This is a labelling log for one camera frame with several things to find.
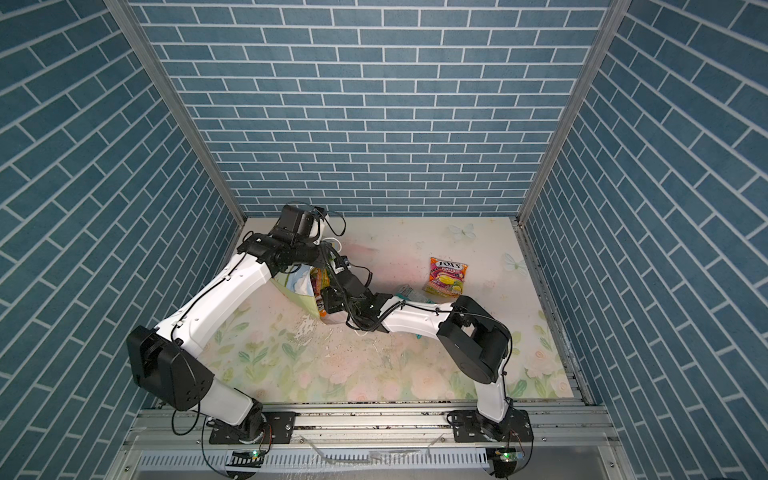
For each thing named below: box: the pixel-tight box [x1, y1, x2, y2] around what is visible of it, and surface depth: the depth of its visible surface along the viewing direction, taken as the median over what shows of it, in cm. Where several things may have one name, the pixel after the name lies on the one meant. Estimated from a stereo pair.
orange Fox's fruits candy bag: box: [423, 257, 468, 297], surface depth 101 cm
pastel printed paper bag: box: [270, 264, 349, 325], surface depth 80 cm
